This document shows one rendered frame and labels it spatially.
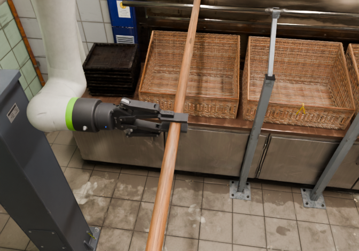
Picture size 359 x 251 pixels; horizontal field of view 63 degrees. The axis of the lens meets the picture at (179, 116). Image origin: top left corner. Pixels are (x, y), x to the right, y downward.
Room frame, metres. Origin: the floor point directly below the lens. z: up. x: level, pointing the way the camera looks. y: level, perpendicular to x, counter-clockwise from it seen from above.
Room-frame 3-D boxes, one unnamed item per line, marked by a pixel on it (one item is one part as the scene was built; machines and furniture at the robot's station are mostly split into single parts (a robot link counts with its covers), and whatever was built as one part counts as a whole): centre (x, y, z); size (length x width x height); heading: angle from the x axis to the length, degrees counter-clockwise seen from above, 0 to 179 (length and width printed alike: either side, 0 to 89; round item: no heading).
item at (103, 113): (0.56, 0.17, 1.20); 0.09 x 0.07 x 0.08; 84
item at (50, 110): (0.59, 0.34, 1.20); 0.14 x 0.13 x 0.11; 84
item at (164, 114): (0.54, 0.04, 1.23); 0.05 x 0.01 x 0.03; 84
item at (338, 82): (1.36, -0.66, 0.72); 0.56 x 0.49 x 0.28; 82
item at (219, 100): (1.44, -0.07, 0.72); 0.56 x 0.49 x 0.28; 83
